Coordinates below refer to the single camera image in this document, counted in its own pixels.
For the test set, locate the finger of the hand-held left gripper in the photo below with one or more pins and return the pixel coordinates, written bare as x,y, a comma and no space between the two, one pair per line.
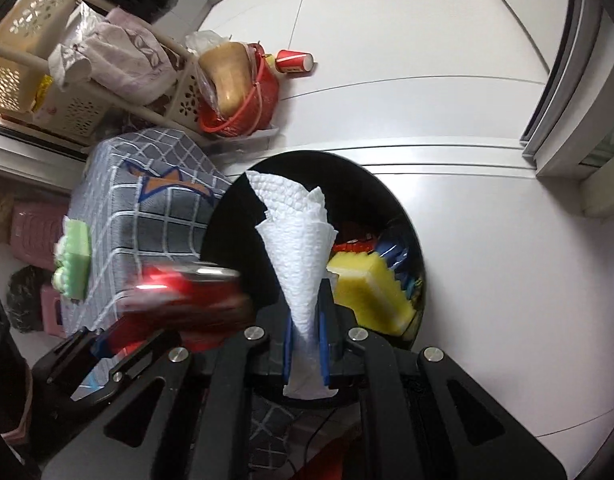
107,344

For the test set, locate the red plastic basket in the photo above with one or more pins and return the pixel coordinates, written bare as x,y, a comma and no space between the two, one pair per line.
261,106

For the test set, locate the red can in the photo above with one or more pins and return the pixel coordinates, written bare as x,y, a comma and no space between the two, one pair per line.
187,295

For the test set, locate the red paper cup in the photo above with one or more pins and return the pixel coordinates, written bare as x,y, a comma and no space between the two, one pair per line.
292,62

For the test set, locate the blue plastic bag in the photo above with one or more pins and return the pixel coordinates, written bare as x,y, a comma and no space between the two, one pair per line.
393,255

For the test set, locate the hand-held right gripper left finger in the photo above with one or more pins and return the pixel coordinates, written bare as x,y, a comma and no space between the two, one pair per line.
288,347

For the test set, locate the yellow sponge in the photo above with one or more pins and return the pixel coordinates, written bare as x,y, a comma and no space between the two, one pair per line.
372,290

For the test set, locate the pink floral cloth bag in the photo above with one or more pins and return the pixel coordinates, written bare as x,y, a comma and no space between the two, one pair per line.
127,55

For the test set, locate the white paper towel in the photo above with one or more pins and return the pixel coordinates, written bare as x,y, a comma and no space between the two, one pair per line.
297,260

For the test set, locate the small pink plastic stool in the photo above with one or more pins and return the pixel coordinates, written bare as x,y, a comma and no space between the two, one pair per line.
53,310

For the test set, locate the beige plastic storage rack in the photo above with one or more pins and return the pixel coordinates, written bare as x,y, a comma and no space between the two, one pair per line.
17,25

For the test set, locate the dark cloth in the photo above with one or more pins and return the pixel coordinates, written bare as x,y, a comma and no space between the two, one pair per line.
2,360

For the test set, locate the grey checkered tablecloth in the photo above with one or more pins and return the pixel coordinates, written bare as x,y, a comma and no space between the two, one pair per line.
137,230

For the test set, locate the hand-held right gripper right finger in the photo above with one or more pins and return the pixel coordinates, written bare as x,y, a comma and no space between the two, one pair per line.
324,345

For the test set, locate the black mesh bag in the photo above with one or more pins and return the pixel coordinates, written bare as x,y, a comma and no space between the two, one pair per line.
27,300

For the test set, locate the black trash bin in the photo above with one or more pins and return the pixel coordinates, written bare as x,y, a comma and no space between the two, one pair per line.
227,240

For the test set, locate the green wavy sponge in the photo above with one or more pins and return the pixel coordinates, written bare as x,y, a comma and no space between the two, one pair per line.
77,256

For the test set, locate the red snack packet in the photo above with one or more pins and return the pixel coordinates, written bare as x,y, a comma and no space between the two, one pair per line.
349,247

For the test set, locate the sliding door frame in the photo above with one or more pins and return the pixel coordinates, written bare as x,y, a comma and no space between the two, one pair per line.
562,110

